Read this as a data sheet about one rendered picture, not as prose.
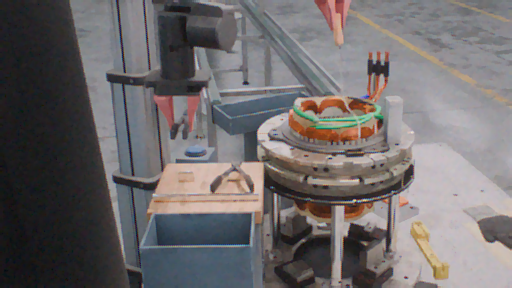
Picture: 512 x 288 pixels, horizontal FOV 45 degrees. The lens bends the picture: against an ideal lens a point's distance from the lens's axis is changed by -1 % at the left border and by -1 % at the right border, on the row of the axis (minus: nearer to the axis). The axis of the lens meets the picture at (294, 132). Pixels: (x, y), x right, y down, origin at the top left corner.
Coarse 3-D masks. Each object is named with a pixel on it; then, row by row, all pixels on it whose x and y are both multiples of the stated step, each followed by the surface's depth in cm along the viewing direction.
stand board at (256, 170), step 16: (176, 176) 114; (208, 176) 114; (256, 176) 114; (160, 192) 108; (176, 192) 108; (192, 192) 108; (208, 192) 108; (224, 192) 108; (160, 208) 102; (176, 208) 102; (192, 208) 102; (208, 208) 102; (224, 208) 102; (240, 208) 102; (256, 208) 102
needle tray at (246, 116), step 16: (272, 96) 160; (288, 96) 162; (304, 96) 161; (224, 112) 154; (240, 112) 157; (256, 112) 159; (272, 112) 149; (288, 112) 151; (224, 128) 148; (240, 128) 146; (256, 128) 148; (256, 144) 152; (256, 160) 153
